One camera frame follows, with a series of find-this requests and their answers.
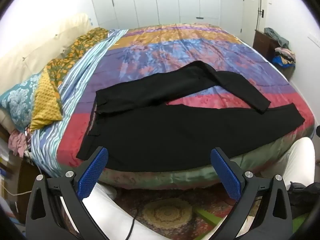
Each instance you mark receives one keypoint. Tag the teal floral pillow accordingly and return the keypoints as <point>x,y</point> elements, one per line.
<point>17,102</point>

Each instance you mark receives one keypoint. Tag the white wardrobe doors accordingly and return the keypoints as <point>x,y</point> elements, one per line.
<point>145,2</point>

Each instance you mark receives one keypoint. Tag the patterned red rug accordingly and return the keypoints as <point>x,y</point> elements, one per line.
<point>140,195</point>

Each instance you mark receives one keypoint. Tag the dark bag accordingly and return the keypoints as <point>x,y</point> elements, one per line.
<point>305,197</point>

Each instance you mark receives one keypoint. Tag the pink crumpled cloth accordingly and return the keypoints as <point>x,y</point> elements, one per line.
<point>16,142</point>

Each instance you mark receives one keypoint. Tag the black pants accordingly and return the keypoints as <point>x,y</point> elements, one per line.
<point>162,135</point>

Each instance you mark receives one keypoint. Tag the green strip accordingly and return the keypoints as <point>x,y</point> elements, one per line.
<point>207,216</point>

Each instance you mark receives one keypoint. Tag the blue white striped sheet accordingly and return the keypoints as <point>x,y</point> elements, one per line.
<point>82,62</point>

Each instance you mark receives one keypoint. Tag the orange floral cloth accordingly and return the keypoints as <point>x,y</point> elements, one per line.
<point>82,42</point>

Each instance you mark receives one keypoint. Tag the round yellow mat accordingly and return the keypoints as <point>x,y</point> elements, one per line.
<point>167,213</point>

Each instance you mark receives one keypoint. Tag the grey cloth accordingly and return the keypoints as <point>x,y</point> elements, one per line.
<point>275,36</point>

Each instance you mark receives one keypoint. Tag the yellow dotted pillow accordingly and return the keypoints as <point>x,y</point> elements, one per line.
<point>46,105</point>

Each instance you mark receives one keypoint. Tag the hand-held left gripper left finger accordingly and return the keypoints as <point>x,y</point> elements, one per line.
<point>93,173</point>

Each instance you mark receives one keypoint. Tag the white door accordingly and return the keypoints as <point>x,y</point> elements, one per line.
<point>250,15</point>

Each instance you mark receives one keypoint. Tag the cream pillow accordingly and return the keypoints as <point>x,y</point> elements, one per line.
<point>37,47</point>

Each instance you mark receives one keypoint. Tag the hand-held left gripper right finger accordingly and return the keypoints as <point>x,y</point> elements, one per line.
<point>225,175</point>

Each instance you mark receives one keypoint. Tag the dark wooden cabinet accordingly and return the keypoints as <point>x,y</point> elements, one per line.
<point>262,45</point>

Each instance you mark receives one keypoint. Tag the wooden bedside table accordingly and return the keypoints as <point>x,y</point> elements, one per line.
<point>25,170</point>

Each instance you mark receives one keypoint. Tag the colourful patterned bedspread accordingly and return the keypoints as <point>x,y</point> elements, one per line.
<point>175,45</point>

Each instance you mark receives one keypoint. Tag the black door latch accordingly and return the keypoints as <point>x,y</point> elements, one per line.
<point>261,13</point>

